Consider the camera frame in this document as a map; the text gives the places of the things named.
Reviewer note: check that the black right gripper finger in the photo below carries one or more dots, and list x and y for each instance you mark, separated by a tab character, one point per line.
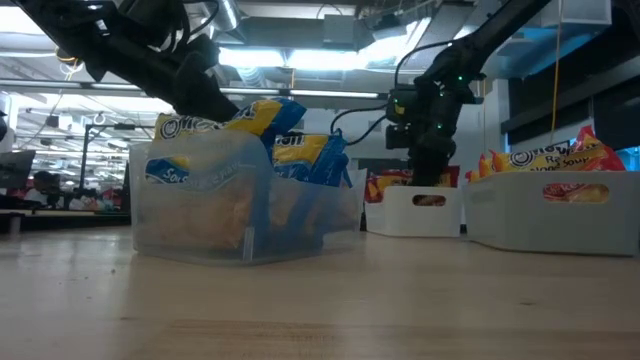
427	172

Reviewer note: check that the red beef ramen pack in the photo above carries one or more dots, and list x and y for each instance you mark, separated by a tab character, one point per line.
385	182

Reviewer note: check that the orange chicken ramen pack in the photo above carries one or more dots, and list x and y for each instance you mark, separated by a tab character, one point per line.
550	157
575	192
480	170

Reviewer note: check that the blue soy sauce ramen pack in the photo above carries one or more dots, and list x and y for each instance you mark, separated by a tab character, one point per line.
310	157
260	117

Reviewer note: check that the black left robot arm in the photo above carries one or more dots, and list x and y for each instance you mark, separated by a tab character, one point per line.
125	45

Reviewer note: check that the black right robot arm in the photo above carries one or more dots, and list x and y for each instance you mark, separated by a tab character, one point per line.
480	45

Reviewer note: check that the white plastic bin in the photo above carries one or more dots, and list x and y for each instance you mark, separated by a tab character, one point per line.
395	215

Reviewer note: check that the long ceiling light strip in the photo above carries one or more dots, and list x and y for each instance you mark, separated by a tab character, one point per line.
300	93

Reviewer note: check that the orange noodle packet by container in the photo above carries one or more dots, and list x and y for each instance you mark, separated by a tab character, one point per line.
525	225

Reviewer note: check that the bright ceiling light panel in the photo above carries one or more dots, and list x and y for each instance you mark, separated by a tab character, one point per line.
320	59

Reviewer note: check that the stack of blue noodle packets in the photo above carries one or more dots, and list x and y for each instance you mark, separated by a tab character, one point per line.
200	220

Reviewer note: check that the black pole stand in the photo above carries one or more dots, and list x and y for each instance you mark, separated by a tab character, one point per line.
84	160

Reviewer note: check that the person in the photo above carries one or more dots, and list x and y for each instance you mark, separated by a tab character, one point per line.
42	190

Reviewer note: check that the dark office desk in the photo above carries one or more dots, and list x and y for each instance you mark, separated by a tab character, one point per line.
65	220

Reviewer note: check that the dark computer monitor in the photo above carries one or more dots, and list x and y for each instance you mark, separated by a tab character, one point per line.
15	169

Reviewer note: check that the silver ventilation duct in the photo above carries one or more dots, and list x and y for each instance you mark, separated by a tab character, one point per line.
227	15

